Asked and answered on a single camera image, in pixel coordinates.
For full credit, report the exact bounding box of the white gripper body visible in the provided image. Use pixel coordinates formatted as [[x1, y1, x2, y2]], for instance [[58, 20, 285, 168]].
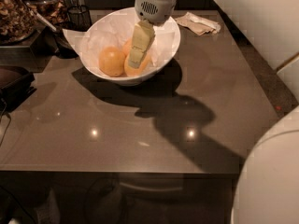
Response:
[[135, 0, 177, 24]]

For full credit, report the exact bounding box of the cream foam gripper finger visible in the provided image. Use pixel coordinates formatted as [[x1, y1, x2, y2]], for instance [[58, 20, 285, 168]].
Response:
[[128, 20, 155, 69]]

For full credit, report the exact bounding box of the orange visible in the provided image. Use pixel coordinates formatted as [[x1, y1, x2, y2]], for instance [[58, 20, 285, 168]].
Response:
[[124, 54, 151, 77], [99, 47, 126, 77], [122, 38, 132, 56]]

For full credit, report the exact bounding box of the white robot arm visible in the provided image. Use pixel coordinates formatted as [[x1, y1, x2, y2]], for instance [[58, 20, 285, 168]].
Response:
[[127, 0, 299, 224]]

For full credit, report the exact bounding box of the white bowl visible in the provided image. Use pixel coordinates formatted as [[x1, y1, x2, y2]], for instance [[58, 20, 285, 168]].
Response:
[[79, 6, 182, 87]]

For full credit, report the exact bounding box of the white paper liner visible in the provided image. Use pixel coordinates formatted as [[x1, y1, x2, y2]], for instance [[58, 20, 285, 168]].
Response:
[[62, 8, 176, 75]]

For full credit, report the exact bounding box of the crumpled paper napkin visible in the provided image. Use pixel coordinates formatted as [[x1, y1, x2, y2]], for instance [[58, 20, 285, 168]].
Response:
[[175, 12, 221, 35]]

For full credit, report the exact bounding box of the glass jar of nuts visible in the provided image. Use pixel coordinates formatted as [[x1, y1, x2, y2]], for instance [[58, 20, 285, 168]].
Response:
[[0, 0, 36, 45]]

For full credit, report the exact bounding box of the dark brown tray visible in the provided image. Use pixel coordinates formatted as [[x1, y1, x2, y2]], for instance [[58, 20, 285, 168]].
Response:
[[0, 65, 35, 110]]

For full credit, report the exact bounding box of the black wire cup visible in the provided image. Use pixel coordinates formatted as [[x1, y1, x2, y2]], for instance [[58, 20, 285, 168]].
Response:
[[67, 5, 92, 32]]

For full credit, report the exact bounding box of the black cable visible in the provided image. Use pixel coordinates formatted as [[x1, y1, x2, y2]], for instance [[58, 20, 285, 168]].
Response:
[[0, 98, 13, 147]]

